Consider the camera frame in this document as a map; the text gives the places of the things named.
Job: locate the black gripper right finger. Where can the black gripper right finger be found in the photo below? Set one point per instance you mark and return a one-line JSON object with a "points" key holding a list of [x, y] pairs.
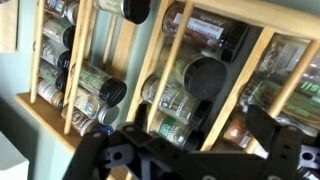
{"points": [[263, 125]]}

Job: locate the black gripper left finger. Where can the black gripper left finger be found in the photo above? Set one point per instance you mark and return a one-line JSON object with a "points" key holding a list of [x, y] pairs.
{"points": [[140, 115]]}

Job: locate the red-brown spice jar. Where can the red-brown spice jar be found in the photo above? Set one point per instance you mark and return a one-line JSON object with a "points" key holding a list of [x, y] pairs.
{"points": [[236, 131]]}

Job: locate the silver lid spice jar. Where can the silver lid spice jar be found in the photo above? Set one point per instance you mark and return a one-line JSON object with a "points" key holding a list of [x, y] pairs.
{"points": [[106, 115]]}

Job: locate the brown spice jar blue lid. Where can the brown spice jar blue lid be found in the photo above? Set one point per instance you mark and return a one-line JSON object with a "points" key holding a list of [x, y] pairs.
{"points": [[80, 121]]}

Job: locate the large wooden spice rack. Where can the large wooden spice rack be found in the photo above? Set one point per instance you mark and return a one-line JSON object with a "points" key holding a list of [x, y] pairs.
{"points": [[50, 116]]}

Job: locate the white label spice jar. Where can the white label spice jar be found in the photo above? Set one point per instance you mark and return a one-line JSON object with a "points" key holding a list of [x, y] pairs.
{"points": [[48, 93]]}

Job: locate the cinnamon sticks spice jar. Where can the cinnamon sticks spice jar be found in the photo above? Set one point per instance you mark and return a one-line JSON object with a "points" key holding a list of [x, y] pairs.
{"points": [[213, 33]]}

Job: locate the clear dried herb bag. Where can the clear dried herb bag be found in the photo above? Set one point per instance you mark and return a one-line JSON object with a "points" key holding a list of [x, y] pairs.
{"points": [[280, 60]]}

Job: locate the colourful label silver lid jar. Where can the colourful label silver lid jar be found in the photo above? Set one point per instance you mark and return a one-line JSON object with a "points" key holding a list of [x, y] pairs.
{"points": [[63, 8]]}

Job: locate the flat wooden paddle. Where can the flat wooden paddle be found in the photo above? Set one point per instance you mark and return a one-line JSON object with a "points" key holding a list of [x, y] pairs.
{"points": [[8, 26]]}

